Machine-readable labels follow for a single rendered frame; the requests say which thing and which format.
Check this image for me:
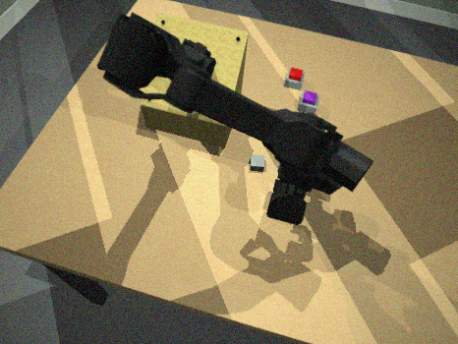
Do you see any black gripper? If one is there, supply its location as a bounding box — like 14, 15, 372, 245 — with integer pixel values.
267, 162, 311, 225

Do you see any red button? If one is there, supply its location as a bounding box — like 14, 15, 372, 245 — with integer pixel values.
284, 68, 306, 90

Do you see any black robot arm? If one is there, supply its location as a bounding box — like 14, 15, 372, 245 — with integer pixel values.
97, 12, 374, 195

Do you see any purple button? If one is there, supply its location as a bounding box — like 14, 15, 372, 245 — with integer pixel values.
298, 90, 319, 114

